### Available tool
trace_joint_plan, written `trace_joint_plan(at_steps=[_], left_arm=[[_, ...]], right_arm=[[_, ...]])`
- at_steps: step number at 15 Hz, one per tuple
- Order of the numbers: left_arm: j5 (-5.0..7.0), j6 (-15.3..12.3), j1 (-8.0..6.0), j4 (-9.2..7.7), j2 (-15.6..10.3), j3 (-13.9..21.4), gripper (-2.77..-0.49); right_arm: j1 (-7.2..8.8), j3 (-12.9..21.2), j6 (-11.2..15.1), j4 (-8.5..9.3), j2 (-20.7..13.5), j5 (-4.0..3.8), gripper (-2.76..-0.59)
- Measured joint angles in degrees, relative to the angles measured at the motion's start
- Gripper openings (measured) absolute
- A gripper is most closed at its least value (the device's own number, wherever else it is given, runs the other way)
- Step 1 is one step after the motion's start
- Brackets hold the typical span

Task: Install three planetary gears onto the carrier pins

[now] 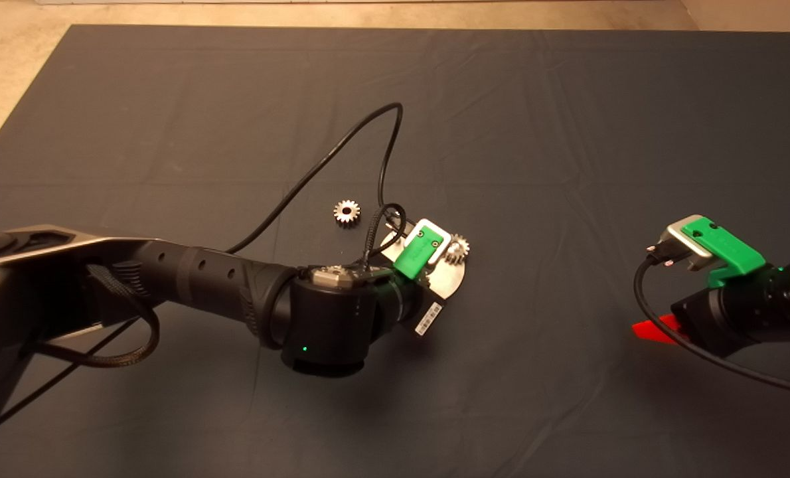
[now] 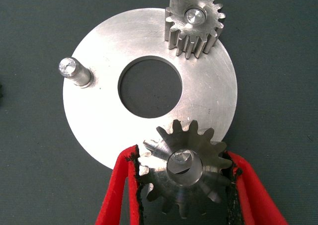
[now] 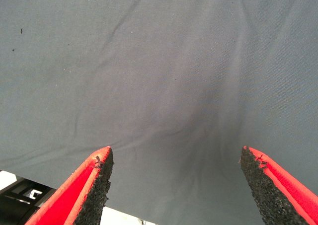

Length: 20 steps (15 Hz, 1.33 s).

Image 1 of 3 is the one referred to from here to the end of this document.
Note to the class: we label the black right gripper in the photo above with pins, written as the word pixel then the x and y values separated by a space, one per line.
pixel 740 315

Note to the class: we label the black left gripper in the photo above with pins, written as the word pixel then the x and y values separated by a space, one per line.
pixel 415 302

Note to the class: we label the steel planetary gear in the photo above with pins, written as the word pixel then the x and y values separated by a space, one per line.
pixel 346 212
pixel 458 249

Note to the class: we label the round metal carrier plate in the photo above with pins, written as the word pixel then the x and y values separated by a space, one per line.
pixel 449 279

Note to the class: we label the dark grey table cloth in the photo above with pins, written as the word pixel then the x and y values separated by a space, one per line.
pixel 567 133

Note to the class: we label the green left camera mount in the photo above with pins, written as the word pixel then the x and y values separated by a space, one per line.
pixel 418 253

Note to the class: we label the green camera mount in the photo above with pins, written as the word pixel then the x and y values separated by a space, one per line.
pixel 727 249
pixel 418 253

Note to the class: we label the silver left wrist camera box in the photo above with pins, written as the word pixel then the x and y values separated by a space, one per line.
pixel 443 232

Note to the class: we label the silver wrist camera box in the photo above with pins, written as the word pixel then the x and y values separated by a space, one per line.
pixel 443 232
pixel 684 242

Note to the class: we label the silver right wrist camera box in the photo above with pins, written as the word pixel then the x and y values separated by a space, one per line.
pixel 684 242

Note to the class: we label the green right camera mount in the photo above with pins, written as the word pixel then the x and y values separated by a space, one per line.
pixel 727 249

